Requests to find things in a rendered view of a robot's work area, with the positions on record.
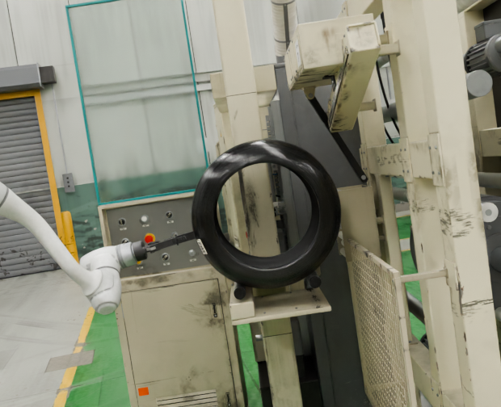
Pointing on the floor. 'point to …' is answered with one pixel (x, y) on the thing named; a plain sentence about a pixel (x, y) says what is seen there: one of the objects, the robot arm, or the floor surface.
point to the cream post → (255, 190)
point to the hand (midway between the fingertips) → (186, 237)
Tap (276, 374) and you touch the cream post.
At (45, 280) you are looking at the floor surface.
